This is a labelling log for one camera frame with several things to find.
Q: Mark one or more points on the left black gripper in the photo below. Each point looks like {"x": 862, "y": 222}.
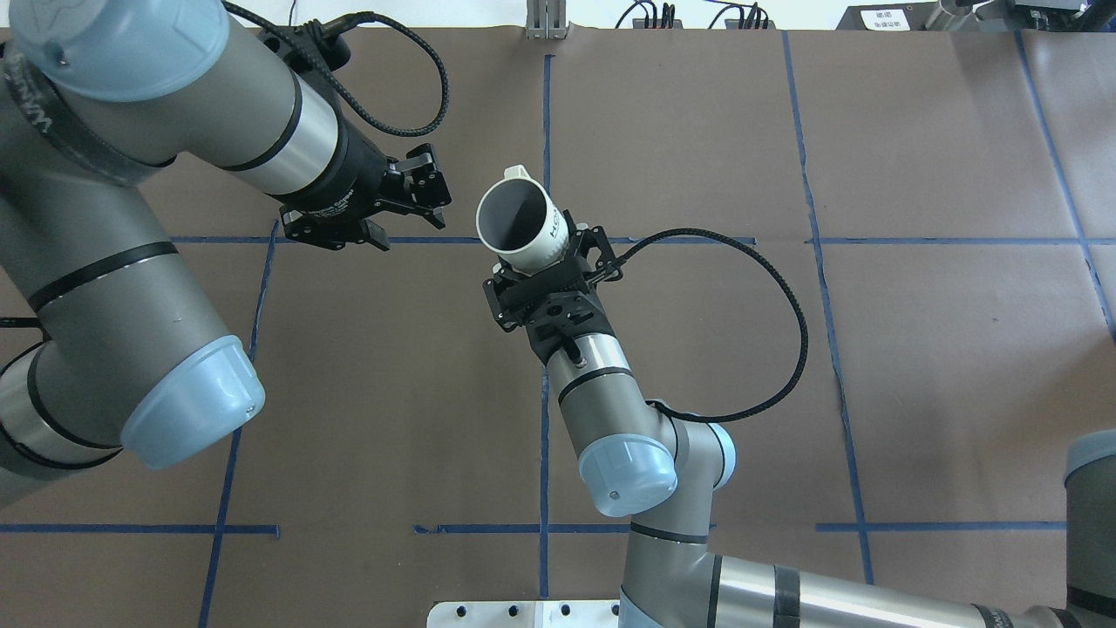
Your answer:
{"x": 351, "y": 179}

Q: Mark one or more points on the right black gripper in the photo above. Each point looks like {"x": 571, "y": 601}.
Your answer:
{"x": 598, "y": 245}

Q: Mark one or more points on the white ribbed HOME mug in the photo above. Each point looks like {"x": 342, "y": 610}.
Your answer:
{"x": 518, "y": 221}

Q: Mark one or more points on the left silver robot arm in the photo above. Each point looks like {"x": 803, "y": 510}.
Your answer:
{"x": 98, "y": 96}

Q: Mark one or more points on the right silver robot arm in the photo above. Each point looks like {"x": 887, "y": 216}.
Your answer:
{"x": 659, "y": 467}

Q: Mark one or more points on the black power strip left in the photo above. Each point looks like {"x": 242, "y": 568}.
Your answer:
{"x": 649, "y": 16}

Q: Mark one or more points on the black power strip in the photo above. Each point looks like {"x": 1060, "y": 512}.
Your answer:
{"x": 741, "y": 17}
{"x": 649, "y": 16}

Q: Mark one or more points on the black power strip right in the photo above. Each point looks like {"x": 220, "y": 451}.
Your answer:
{"x": 741, "y": 17}

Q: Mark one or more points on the brown paper table mat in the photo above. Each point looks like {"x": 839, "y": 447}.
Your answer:
{"x": 942, "y": 205}

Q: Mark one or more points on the dark box with label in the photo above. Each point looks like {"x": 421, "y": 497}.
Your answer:
{"x": 886, "y": 17}

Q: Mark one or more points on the grey aluminium frame post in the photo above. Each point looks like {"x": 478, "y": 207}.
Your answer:
{"x": 546, "y": 20}

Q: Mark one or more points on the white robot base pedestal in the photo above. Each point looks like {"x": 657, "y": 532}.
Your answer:
{"x": 525, "y": 613}

